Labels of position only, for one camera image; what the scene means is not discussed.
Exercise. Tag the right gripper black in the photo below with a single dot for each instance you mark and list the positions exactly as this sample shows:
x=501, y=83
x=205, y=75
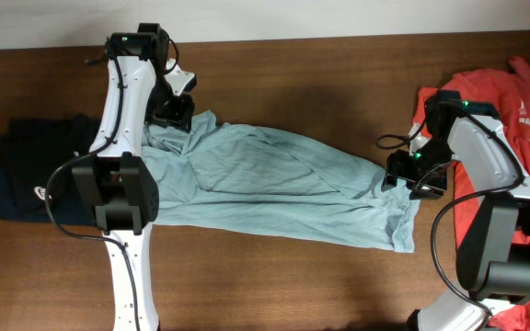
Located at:
x=397, y=168

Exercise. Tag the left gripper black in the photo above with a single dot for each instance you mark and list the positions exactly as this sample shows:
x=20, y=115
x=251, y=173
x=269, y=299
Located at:
x=180, y=117

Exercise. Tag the light blue grey t-shirt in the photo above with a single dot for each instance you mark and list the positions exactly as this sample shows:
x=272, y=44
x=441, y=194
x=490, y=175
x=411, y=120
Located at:
x=258, y=180

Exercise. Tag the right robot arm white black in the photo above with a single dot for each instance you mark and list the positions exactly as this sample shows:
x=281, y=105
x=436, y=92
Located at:
x=493, y=260

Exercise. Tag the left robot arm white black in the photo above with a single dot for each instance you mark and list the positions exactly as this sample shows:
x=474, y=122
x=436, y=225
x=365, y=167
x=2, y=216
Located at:
x=146, y=87

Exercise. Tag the red t-shirt with print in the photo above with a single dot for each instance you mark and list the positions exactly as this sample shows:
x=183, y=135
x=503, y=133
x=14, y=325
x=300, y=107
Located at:
x=509, y=93

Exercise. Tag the folded black Nike garment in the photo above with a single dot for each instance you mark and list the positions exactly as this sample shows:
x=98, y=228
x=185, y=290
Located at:
x=30, y=150

